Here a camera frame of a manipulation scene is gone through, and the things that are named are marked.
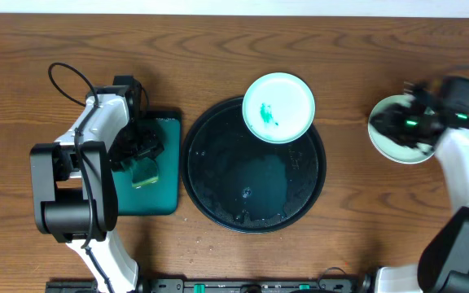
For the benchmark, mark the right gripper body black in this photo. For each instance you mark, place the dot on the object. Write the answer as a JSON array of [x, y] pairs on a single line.
[[400, 127]]

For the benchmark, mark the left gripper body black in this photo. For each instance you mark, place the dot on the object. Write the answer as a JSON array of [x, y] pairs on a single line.
[[138, 148]]

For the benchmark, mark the green yellow sponge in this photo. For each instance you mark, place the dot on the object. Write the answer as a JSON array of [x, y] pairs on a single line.
[[144, 172]]

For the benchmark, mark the mint plate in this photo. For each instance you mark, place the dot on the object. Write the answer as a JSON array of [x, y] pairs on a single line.
[[387, 147], [278, 108]]

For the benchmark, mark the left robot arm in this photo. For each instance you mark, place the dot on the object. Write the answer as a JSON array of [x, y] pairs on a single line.
[[75, 198]]

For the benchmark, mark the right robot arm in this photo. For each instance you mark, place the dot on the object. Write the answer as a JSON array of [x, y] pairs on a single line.
[[444, 264]]

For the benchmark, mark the rectangular black green tray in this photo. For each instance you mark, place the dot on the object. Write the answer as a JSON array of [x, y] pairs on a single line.
[[158, 198]]

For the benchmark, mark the round black tray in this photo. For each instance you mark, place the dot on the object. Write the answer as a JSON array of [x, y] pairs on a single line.
[[243, 183]]

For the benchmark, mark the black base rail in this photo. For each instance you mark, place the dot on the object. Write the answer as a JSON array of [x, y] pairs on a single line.
[[330, 284]]

